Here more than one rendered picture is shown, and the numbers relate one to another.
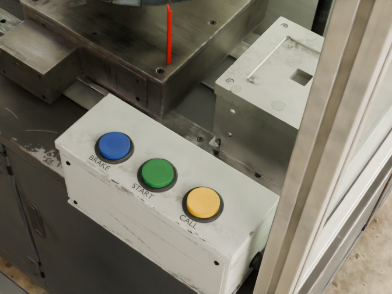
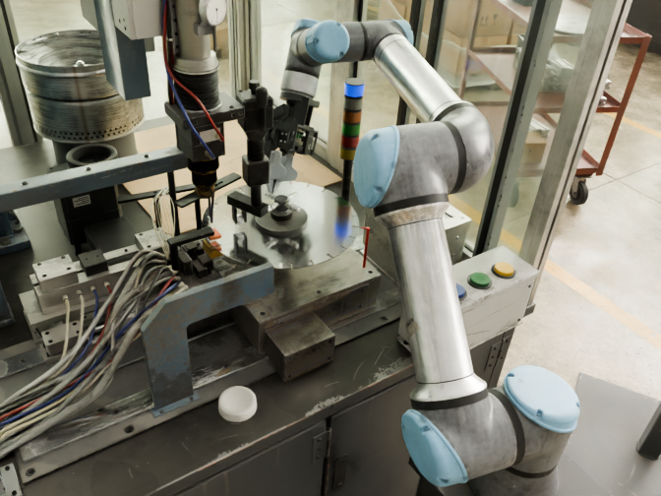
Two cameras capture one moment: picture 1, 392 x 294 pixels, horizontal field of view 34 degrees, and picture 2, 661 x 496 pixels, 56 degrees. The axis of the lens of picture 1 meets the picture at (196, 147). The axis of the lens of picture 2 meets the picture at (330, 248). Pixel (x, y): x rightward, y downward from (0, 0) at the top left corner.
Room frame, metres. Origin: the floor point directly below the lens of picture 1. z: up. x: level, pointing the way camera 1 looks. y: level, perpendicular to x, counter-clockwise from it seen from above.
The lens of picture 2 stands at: (0.38, 1.07, 1.68)
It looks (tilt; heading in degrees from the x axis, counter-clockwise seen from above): 36 degrees down; 292
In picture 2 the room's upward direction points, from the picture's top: 4 degrees clockwise
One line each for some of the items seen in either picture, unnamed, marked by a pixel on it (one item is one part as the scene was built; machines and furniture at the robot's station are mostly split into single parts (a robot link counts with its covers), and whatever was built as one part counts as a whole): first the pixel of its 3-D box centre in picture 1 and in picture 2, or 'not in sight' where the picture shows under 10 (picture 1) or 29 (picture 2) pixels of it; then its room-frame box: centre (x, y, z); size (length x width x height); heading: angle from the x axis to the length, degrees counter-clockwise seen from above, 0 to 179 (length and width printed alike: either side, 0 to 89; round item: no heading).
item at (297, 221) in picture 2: not in sight; (281, 215); (0.88, 0.11, 0.96); 0.11 x 0.11 x 0.03
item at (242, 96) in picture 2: not in sight; (255, 135); (0.89, 0.18, 1.17); 0.06 x 0.05 x 0.20; 49
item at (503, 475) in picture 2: not in sight; (516, 460); (0.30, 0.36, 0.80); 0.15 x 0.15 x 0.10
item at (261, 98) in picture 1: (292, 110); (413, 237); (0.65, -0.14, 0.82); 0.18 x 0.18 x 0.15; 58
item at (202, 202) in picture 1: (202, 205); (503, 271); (0.42, -0.01, 0.90); 0.04 x 0.04 x 0.02
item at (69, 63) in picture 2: not in sight; (89, 110); (1.62, -0.15, 0.93); 0.31 x 0.31 x 0.36
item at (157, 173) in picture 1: (157, 175); (479, 281); (0.45, 0.05, 0.90); 0.04 x 0.04 x 0.02
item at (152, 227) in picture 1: (164, 200); (467, 305); (0.47, 0.04, 0.82); 0.28 x 0.11 x 0.15; 58
